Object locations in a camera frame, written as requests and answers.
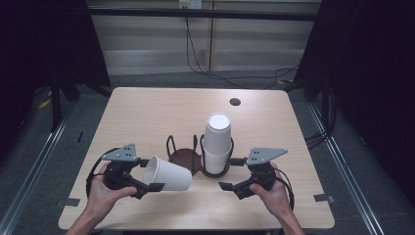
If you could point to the black curtain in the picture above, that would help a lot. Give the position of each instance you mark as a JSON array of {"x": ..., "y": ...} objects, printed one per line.
[
  {"x": 42, "y": 49},
  {"x": 368, "y": 65}
]

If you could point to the white wall outlet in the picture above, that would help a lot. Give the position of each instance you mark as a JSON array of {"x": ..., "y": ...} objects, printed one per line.
[{"x": 190, "y": 3}]

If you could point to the stack of white paper cups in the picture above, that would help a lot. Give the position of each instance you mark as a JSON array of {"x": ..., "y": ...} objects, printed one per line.
[{"x": 217, "y": 143}]

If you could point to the dark double cup holder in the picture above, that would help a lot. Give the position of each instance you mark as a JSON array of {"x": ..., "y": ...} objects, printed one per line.
[{"x": 183, "y": 158}]

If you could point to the black round table grommet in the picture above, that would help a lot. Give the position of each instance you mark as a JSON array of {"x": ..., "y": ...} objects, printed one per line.
[{"x": 235, "y": 101}]

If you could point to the black metal stand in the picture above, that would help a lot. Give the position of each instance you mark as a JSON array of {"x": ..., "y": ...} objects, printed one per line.
[{"x": 56, "y": 104}]

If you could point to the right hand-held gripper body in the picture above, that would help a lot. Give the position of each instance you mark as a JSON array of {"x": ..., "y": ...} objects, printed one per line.
[{"x": 261, "y": 174}]

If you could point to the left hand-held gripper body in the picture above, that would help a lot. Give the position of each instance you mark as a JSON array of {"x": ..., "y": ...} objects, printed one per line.
[{"x": 118, "y": 173}]

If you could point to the yellow floor tape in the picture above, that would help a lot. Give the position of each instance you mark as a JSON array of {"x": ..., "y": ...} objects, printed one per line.
[{"x": 45, "y": 103}]

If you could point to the black horizontal bar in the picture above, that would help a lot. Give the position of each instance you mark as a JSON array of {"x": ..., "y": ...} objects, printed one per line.
[{"x": 202, "y": 14}]

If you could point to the grey tape strip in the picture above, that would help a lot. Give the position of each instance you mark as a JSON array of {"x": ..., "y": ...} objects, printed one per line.
[
  {"x": 323, "y": 197},
  {"x": 69, "y": 202}
]

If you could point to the person's right hand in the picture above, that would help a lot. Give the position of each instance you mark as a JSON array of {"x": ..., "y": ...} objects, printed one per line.
[{"x": 274, "y": 197}]

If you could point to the single white paper cup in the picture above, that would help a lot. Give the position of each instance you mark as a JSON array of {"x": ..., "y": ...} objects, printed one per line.
[{"x": 169, "y": 174}]

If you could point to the metal floor rail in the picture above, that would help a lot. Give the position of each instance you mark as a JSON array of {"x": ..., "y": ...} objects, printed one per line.
[
  {"x": 345, "y": 169},
  {"x": 36, "y": 169}
]

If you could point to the person's left hand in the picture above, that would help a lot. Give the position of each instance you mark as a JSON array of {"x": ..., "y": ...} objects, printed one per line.
[{"x": 103, "y": 199}]

